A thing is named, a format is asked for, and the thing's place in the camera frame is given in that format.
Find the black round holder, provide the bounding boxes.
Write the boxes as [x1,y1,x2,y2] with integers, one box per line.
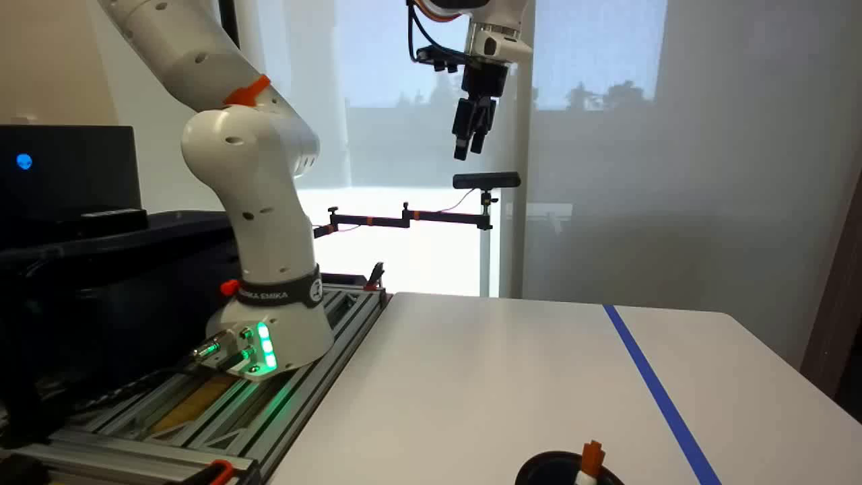
[513,447,627,485]

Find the black cabinet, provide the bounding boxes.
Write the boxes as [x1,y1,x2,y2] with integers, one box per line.
[0,211,245,449]

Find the black monitor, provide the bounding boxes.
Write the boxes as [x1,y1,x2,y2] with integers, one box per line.
[0,121,151,243]

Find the black braided cable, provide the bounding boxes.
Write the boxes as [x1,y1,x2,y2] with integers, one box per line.
[405,0,454,67]

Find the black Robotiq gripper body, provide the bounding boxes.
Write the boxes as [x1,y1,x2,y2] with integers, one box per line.
[459,57,513,107]

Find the black camera on stand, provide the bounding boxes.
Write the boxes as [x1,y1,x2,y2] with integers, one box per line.
[450,169,522,192]

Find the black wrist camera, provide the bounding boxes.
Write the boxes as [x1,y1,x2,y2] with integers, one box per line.
[412,42,469,76]

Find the white stand pole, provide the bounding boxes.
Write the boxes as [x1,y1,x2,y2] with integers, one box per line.
[477,227,500,300]

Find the long blue tape line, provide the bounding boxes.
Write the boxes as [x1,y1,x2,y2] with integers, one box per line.
[602,301,726,485]

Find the red and black clamp lever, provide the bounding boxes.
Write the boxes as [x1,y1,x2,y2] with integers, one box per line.
[202,457,244,485]
[361,258,390,297]

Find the orange strap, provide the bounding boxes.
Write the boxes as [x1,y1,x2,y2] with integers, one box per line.
[221,72,276,110]

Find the aluminium rail base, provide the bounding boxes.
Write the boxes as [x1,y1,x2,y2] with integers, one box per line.
[17,263,393,485]

